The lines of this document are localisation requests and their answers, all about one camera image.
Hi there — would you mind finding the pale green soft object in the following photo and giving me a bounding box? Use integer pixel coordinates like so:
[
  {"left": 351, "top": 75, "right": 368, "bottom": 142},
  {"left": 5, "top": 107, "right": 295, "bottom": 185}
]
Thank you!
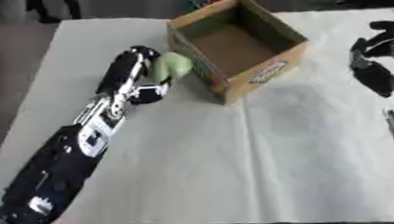
[{"left": 148, "top": 50, "right": 195, "bottom": 84}]

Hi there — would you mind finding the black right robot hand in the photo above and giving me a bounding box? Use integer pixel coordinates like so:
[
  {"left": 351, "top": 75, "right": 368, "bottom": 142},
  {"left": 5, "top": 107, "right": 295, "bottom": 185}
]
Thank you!
[{"left": 345, "top": 20, "right": 394, "bottom": 101}]

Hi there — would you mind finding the person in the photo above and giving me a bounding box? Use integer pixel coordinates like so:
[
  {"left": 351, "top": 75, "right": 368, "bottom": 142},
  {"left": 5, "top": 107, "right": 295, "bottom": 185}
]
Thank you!
[{"left": 24, "top": 0, "right": 85, "bottom": 26}]

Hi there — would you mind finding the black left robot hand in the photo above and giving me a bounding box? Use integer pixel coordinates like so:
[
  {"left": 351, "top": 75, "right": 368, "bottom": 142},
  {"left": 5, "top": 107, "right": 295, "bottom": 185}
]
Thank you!
[{"left": 91, "top": 43, "right": 175, "bottom": 109}]

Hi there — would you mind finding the tan cardboard box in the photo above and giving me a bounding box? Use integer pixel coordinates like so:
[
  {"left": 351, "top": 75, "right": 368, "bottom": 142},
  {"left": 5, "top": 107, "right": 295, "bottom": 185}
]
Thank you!
[{"left": 162, "top": 0, "right": 314, "bottom": 110}]

